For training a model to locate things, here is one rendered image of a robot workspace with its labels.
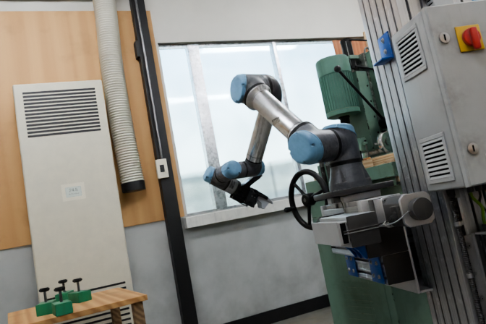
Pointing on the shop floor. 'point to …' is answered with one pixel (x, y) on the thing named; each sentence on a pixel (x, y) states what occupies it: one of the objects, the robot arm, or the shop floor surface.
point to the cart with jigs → (81, 305)
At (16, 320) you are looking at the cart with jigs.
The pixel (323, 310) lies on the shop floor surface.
